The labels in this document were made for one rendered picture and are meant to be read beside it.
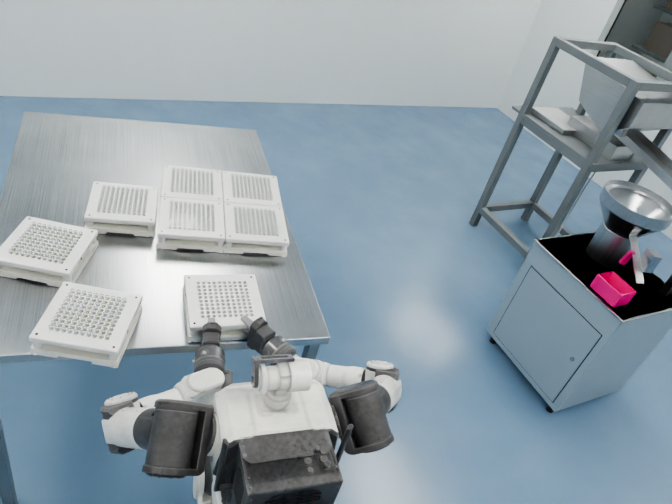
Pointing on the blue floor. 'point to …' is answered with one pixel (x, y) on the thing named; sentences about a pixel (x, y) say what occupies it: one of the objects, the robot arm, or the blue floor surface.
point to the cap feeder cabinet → (576, 323)
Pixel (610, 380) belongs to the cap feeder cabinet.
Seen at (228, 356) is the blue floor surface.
